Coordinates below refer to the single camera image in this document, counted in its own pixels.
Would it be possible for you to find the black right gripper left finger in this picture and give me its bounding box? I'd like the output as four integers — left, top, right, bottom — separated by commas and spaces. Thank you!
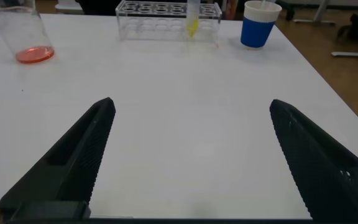
0, 96, 117, 218

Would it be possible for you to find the clear glass beaker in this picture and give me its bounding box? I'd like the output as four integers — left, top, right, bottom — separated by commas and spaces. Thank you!
0, 0, 55, 65

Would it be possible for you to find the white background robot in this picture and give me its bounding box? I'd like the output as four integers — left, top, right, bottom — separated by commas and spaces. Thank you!
56, 0, 83, 15

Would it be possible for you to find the clear acrylic test tube rack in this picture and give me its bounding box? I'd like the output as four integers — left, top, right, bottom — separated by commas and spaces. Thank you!
115, 0, 223, 44

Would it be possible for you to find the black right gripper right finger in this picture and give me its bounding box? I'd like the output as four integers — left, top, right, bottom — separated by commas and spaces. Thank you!
268, 98, 358, 222

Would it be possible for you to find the yellow pigment test tube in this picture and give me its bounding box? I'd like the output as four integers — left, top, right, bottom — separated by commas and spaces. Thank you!
186, 0, 201, 39

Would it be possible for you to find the blue and white paper cup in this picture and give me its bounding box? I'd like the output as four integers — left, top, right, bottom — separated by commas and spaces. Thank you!
240, 0, 283, 50

